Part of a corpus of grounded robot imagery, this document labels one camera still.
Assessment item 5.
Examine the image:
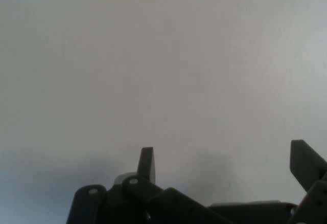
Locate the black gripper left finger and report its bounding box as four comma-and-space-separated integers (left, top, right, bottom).
66, 146, 230, 224

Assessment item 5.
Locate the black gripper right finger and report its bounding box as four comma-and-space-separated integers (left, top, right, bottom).
288, 139, 327, 224

